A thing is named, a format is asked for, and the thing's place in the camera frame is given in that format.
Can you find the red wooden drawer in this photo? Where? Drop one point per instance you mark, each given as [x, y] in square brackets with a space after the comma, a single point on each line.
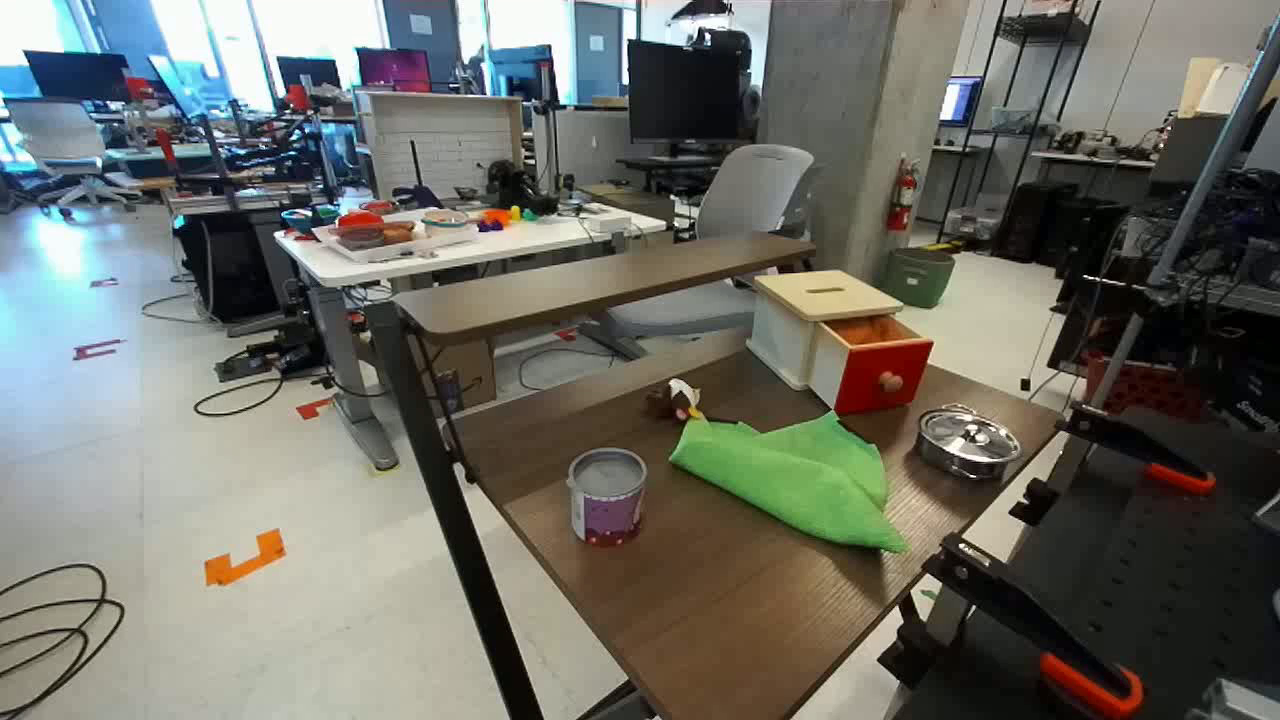
[880, 378]

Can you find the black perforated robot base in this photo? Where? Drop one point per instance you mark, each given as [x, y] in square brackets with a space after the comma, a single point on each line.
[1161, 587]

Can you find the white wooden chest tan top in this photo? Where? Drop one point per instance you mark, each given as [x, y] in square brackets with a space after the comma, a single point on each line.
[801, 325]

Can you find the small plush toy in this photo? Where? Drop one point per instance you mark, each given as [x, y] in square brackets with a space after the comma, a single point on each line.
[678, 396]

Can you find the brown wooden shelf board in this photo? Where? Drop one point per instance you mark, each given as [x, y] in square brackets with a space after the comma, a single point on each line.
[586, 281]

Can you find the tin can purple label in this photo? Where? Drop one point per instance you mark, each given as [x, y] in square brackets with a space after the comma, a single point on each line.
[610, 503]

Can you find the green microfiber cloth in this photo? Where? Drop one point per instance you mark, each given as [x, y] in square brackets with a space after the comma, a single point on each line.
[801, 480]

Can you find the grey office chair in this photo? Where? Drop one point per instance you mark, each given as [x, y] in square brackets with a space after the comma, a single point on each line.
[752, 195]

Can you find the white standing desk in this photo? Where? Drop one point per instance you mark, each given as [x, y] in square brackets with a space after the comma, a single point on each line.
[440, 244]

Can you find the large black monitor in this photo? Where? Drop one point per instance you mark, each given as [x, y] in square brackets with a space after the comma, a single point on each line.
[687, 89]

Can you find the white partition panel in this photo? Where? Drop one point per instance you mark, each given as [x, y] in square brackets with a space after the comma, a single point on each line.
[444, 141]

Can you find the orange red parts stack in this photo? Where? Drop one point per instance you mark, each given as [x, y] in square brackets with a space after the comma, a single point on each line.
[373, 227]

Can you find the red fire extinguisher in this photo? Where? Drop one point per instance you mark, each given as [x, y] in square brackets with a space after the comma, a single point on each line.
[906, 196]

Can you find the grey concrete pillar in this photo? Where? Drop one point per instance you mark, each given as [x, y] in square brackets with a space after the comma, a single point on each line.
[855, 120]

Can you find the silver metal pan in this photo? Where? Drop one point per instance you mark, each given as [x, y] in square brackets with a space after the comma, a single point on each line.
[967, 441]

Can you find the monitor with pink screen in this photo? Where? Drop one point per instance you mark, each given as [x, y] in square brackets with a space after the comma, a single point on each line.
[392, 70]

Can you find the small blue lit screen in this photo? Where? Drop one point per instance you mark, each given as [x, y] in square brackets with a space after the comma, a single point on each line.
[956, 102]

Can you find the orange floor tape marker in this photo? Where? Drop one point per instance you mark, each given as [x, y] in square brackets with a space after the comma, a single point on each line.
[240, 563]

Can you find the red plastic crate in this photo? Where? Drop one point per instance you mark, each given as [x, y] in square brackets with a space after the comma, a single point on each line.
[1135, 391]

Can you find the black metal shelf rack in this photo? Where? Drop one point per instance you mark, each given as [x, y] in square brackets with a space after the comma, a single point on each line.
[1053, 80]

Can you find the grey aluminium pole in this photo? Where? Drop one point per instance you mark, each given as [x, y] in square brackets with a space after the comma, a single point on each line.
[1184, 203]

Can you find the white office chair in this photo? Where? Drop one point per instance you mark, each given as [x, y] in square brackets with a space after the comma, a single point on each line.
[62, 141]

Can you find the black monitor dark screen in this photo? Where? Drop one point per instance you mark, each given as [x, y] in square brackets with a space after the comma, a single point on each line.
[79, 72]

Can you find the black metal table frame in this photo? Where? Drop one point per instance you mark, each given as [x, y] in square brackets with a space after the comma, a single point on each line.
[440, 494]

